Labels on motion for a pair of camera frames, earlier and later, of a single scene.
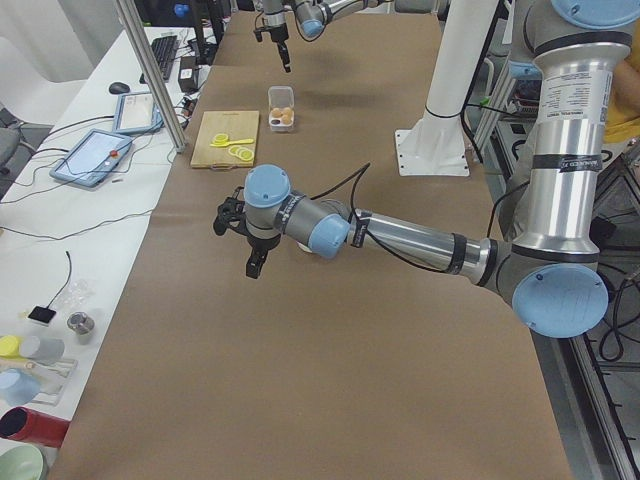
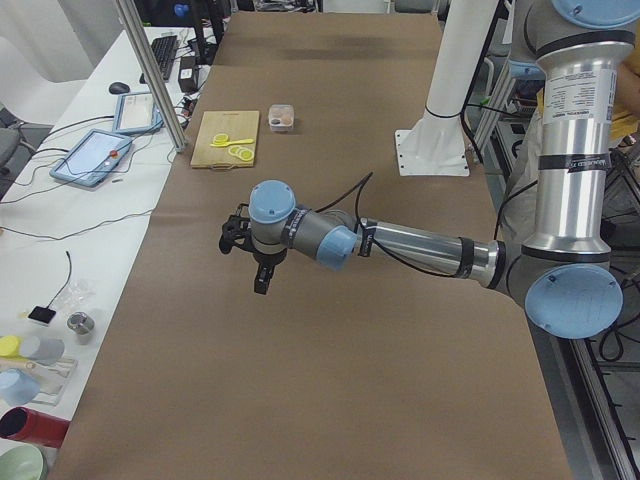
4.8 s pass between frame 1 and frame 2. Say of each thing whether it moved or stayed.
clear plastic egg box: moved
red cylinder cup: stayed
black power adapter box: stayed
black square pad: stayed
